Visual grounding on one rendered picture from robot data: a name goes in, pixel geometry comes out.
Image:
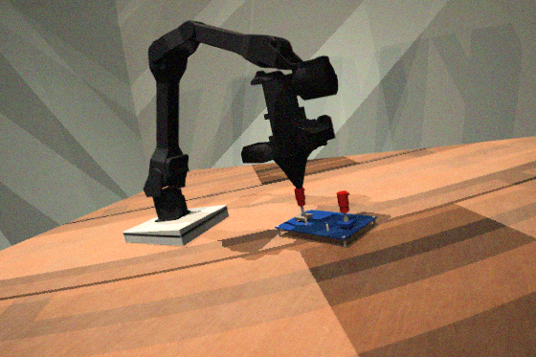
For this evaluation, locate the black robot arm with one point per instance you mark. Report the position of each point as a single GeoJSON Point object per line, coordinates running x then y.
{"type": "Point", "coordinates": [168, 59]}

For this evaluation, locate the blue circuit board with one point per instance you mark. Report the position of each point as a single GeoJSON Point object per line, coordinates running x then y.
{"type": "Point", "coordinates": [338, 225]}

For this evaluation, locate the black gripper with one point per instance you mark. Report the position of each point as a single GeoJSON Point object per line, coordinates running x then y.
{"type": "Point", "coordinates": [290, 158]}

